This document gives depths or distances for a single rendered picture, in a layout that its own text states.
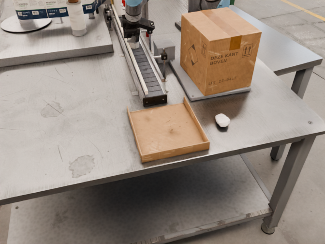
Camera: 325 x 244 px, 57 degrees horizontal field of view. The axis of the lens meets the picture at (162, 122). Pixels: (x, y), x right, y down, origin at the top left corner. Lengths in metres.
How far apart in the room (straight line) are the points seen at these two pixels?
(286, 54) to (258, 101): 0.50
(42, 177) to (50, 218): 0.68
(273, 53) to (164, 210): 1.06
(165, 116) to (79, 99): 0.42
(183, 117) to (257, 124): 0.30
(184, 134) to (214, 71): 0.31
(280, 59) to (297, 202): 0.92
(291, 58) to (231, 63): 0.55
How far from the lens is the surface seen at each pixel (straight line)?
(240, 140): 1.22
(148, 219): 1.69
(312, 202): 2.21
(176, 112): 1.31
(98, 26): 2.02
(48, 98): 1.50
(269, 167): 2.30
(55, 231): 1.75
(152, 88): 1.37
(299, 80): 1.94
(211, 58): 1.29
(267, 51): 1.86
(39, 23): 2.14
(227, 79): 1.39
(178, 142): 1.17
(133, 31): 1.54
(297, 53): 1.89
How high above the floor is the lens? 1.66
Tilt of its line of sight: 41 degrees down
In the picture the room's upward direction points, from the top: 1 degrees counter-clockwise
